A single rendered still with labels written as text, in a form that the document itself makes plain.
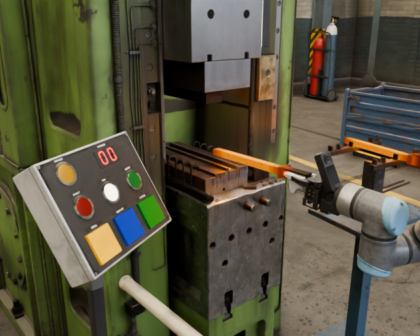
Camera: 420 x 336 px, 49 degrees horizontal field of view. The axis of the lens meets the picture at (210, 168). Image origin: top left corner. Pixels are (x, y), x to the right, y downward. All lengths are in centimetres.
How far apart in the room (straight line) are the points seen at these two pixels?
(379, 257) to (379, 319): 141
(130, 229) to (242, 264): 66
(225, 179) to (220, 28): 50
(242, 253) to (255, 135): 48
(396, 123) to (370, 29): 571
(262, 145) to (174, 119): 40
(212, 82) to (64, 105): 58
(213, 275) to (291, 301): 111
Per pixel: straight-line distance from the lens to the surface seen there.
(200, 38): 143
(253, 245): 172
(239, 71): 155
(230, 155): 158
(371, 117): 537
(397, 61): 1032
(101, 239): 108
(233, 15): 152
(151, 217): 122
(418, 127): 511
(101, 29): 141
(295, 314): 259
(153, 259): 170
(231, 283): 171
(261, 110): 186
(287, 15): 193
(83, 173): 112
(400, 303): 283
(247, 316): 187
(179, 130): 203
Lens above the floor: 150
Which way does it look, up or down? 18 degrees down
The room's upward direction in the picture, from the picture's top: straight up
